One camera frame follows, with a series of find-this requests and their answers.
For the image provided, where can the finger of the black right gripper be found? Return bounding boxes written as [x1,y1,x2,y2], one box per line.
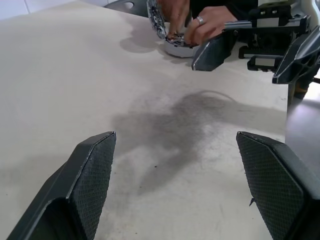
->
[271,24,320,85]
[191,30,238,73]

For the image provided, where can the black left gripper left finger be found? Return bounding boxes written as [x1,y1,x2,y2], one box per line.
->
[4,131,117,240]

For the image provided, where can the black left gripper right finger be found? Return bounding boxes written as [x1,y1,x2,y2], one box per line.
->
[236,131,320,240]

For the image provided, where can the silver round motor housing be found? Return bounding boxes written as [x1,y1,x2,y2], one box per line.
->
[163,33,201,59]

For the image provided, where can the silver hinged motor lid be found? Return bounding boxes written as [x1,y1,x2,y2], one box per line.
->
[146,0,168,40]

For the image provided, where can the person's right hand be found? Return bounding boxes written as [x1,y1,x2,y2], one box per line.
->
[158,0,191,38]

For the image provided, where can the dark grey chair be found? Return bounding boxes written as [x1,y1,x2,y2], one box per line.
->
[103,0,149,17]

